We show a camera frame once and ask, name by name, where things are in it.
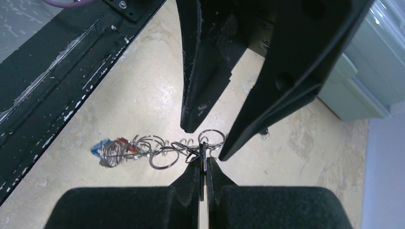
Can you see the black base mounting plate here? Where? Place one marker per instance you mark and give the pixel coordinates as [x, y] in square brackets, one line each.
[51, 60]

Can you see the black plastic key tag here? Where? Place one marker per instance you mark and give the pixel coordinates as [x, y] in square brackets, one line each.
[264, 133]

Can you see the large keyring with keys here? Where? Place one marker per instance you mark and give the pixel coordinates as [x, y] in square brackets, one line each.
[151, 146]

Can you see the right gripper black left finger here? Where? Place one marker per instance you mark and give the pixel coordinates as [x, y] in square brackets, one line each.
[174, 206]

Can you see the blue plastic key tag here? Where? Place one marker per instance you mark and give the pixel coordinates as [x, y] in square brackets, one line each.
[97, 148]

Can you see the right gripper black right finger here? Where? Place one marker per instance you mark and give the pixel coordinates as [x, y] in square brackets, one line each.
[232, 206]

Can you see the red plastic key tag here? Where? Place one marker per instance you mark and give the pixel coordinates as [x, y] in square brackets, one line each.
[128, 147]

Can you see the translucent green plastic storage box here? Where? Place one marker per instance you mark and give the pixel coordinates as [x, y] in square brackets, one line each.
[368, 80]

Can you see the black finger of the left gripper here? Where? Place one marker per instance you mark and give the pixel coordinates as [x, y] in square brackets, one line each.
[308, 38]
[212, 45]

